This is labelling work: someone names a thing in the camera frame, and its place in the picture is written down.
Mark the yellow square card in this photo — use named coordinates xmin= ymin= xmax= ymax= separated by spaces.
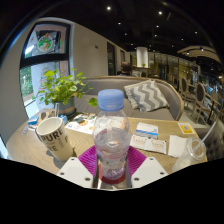
xmin=177 ymin=122 xmax=197 ymax=136

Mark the grey white chevron pillow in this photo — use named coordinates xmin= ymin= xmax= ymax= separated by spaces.
xmin=123 ymin=78 xmax=170 ymax=113

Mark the group of dining chairs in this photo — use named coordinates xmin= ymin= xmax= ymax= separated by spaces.
xmin=178 ymin=76 xmax=224 ymax=126

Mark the small blue white box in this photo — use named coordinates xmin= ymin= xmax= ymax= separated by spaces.
xmin=134 ymin=121 xmax=160 ymax=140

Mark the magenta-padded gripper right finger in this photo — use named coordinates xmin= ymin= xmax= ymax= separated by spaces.
xmin=125 ymin=145 xmax=169 ymax=189

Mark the green potted plant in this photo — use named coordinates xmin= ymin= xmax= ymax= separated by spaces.
xmin=32 ymin=68 xmax=99 ymax=118

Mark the grey curved sofa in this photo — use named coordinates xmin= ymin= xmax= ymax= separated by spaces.
xmin=73 ymin=75 xmax=185 ymax=122

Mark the small brown sign stand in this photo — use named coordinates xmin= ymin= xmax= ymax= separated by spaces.
xmin=36 ymin=109 xmax=54 ymax=125

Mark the blue white flat packet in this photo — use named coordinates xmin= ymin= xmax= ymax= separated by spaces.
xmin=27 ymin=114 xmax=40 ymax=127

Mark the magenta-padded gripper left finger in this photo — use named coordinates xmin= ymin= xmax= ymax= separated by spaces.
xmin=56 ymin=145 xmax=100 ymax=190

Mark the white paper napkin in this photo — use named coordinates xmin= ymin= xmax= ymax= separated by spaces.
xmin=167 ymin=134 xmax=190 ymax=158

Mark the clear plastic cup with straw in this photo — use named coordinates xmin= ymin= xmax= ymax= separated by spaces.
xmin=171 ymin=119 xmax=218 ymax=173

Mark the clear blue-capped water bottle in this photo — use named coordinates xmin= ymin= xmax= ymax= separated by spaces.
xmin=92 ymin=88 xmax=133 ymax=182

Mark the dark framed decorated window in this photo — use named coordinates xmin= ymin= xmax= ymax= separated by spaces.
xmin=19 ymin=21 xmax=72 ymax=119

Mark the white round pillar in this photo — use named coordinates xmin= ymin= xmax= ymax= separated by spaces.
xmin=135 ymin=46 xmax=150 ymax=69

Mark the group of ceiling lights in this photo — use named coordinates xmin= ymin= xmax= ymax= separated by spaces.
xmin=106 ymin=4 xmax=208 ymax=54

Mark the white mug with dark lettering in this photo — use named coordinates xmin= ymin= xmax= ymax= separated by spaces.
xmin=34 ymin=116 xmax=74 ymax=163

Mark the person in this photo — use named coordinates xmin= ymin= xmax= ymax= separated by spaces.
xmin=116 ymin=61 xmax=133 ymax=77

